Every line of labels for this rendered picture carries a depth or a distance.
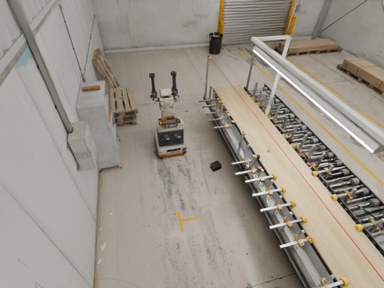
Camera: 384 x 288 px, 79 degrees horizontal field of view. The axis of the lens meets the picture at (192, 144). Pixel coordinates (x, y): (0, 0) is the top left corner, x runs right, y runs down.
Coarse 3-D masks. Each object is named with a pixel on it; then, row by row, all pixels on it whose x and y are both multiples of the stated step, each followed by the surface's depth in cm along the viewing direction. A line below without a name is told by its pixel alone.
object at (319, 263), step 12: (228, 120) 502; (228, 144) 525; (252, 156) 415; (240, 168) 478; (276, 192) 354; (300, 228) 309; (312, 252) 292; (324, 264) 274; (300, 276) 326; (324, 276) 277
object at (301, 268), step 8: (208, 104) 545; (224, 136) 472; (232, 144) 444; (240, 160) 413; (248, 176) 388; (256, 192) 367; (264, 200) 351; (264, 208) 349; (272, 216) 333; (280, 232) 315; (288, 240) 307; (288, 248) 301; (296, 256) 292; (296, 264) 288; (304, 272) 279; (304, 280) 277; (312, 280) 273
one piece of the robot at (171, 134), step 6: (162, 120) 451; (180, 120) 478; (162, 126) 460; (180, 126) 469; (162, 132) 468; (168, 132) 471; (174, 132) 475; (180, 132) 479; (162, 138) 478; (168, 138) 482; (174, 138) 486; (180, 138) 490; (162, 144) 488; (168, 144) 493; (174, 144) 498
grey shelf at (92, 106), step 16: (80, 96) 400; (96, 96) 401; (80, 112) 378; (96, 112) 386; (112, 112) 483; (96, 128) 406; (112, 128) 441; (96, 144) 429; (112, 144) 438; (112, 160) 465
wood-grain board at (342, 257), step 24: (240, 120) 468; (264, 120) 470; (264, 144) 416; (288, 144) 418; (264, 168) 377; (288, 168) 375; (288, 192) 340; (312, 192) 341; (312, 216) 312; (336, 216) 313; (336, 240) 288; (360, 240) 289; (336, 264) 267; (360, 264) 268
